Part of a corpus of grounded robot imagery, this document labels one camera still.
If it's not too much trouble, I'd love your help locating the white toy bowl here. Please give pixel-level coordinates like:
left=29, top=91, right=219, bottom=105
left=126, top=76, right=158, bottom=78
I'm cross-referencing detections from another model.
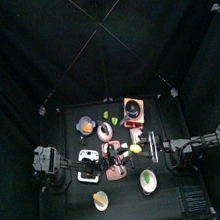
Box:
left=138, top=167, right=160, bottom=197

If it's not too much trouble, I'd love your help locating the white red toy appliance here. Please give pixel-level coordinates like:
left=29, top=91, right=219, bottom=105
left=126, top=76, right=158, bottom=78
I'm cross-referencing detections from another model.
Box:
left=128, top=126, right=146, bottom=146

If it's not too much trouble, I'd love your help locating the white round plate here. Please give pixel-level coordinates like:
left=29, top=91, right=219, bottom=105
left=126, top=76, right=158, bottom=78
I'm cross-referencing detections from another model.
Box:
left=91, top=189, right=112, bottom=214

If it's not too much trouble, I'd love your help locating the white toy toaster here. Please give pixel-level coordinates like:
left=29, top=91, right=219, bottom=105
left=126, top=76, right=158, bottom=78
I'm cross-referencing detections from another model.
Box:
left=72, top=147, right=104, bottom=187

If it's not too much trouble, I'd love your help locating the black toy frying pan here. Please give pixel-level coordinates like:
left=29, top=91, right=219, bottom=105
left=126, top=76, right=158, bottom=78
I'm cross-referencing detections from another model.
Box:
left=115, top=98, right=142, bottom=127

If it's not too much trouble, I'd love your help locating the yellow toy cheese slice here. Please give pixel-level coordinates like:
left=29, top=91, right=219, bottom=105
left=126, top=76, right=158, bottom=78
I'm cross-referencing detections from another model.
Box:
left=92, top=191, right=108, bottom=208

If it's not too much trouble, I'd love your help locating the thin diagonal frame cord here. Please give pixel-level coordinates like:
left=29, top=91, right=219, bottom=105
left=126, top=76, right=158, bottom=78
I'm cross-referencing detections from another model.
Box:
left=25, top=0, right=156, bottom=108
left=55, top=0, right=174, bottom=106

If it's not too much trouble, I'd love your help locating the pink cutting board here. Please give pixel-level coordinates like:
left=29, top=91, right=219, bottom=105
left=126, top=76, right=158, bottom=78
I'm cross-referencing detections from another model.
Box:
left=100, top=139, right=128, bottom=182

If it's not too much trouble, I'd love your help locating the small black pot lid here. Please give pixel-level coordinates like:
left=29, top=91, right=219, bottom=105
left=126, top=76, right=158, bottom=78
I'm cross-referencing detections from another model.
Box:
left=78, top=135, right=89, bottom=146

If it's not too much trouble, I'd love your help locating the white printed label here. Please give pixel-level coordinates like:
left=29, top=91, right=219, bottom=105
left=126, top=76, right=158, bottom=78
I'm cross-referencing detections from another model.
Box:
left=181, top=182, right=208, bottom=214

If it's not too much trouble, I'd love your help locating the yellow lemon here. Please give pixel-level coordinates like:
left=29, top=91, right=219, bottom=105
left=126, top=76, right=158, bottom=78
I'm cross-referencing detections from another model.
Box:
left=128, top=142, right=145, bottom=156

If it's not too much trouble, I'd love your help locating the grey blue toy pot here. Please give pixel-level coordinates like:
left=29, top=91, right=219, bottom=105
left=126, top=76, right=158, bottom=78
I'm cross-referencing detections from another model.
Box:
left=74, top=114, right=99, bottom=138

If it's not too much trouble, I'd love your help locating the green toy vegetable piece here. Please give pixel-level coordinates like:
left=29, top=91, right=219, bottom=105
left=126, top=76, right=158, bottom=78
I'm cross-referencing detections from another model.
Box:
left=142, top=171, right=153, bottom=184

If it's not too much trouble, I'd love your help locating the silver frame corner bracket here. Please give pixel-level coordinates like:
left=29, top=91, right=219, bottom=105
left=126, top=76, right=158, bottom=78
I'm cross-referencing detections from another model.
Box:
left=168, top=87, right=180, bottom=99
left=102, top=95, right=115, bottom=104
left=210, top=1, right=220, bottom=14
left=36, top=105, right=48, bottom=117

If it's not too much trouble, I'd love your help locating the orange toy carrot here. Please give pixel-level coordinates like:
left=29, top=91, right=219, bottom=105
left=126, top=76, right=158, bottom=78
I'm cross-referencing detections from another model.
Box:
left=81, top=121, right=94, bottom=135

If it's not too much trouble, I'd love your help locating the pink toy stove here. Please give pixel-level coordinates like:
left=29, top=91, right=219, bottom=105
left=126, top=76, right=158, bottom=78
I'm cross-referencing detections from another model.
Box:
left=119, top=95, right=148, bottom=132

